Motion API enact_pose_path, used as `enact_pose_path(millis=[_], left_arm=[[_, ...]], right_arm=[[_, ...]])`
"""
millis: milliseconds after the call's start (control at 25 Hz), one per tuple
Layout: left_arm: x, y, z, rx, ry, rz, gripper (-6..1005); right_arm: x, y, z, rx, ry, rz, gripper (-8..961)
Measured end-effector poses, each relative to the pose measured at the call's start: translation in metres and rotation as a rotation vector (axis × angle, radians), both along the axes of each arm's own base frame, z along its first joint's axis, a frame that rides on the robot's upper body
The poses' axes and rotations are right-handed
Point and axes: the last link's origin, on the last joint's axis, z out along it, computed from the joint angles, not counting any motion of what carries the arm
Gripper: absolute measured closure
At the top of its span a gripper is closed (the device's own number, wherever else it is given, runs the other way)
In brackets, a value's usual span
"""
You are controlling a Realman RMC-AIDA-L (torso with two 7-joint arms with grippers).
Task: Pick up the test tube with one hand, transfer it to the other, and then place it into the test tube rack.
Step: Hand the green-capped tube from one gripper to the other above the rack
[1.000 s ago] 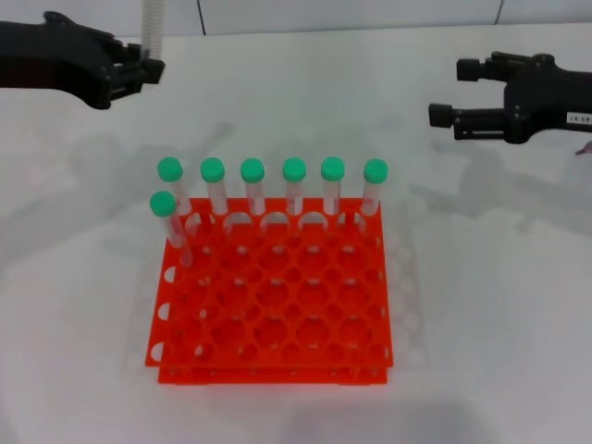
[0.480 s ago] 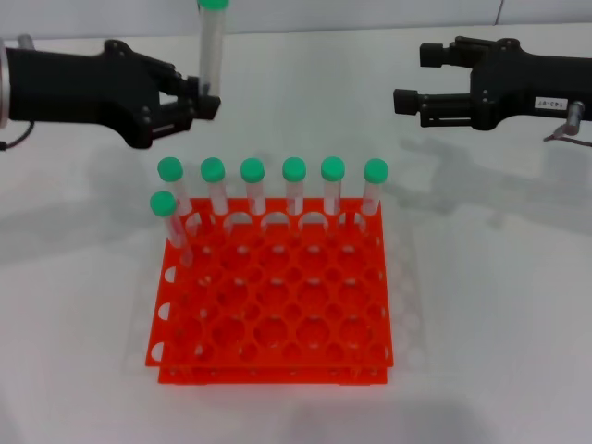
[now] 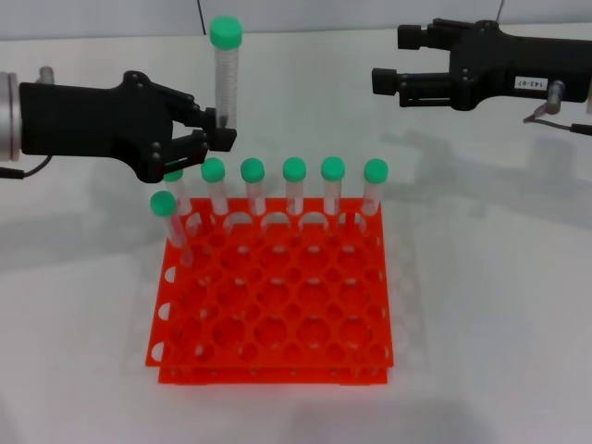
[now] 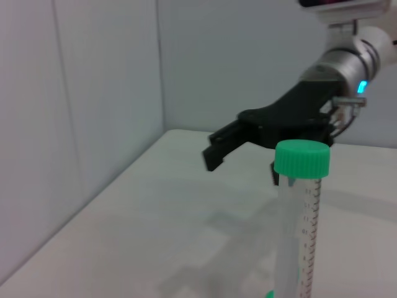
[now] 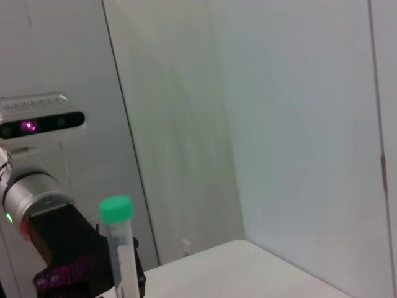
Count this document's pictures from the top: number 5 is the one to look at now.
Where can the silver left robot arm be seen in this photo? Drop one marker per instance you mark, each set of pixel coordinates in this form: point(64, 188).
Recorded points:
point(28, 192)

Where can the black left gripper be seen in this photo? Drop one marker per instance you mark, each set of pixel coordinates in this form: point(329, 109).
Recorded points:
point(62, 248)

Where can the clear test tube green cap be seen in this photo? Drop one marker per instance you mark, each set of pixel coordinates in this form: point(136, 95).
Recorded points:
point(116, 209)

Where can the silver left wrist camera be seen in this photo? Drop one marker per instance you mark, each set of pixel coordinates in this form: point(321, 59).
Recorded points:
point(43, 124)

